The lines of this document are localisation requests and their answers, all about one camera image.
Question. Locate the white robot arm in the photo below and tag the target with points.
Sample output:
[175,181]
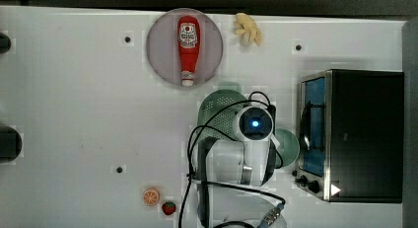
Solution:
[246,160]

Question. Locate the grey round plate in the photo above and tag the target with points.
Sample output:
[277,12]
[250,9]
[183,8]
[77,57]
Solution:
[162,48]

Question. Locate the red ketchup bottle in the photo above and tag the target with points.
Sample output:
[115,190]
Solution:
[188,41]

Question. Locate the yellow peeled banana toy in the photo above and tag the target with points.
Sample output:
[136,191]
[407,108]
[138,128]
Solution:
[247,29]

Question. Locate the orange slice toy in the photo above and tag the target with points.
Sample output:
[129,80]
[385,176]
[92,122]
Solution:
[151,196]

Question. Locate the red strawberry toy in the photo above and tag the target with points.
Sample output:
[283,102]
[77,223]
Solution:
[169,208]

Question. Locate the black toaster oven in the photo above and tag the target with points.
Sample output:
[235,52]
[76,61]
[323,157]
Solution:
[351,136]

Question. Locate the black cylinder post lower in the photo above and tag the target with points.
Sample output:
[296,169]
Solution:
[11,144]

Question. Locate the black cylinder post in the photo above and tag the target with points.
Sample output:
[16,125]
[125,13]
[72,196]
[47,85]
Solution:
[5,43]
[11,144]

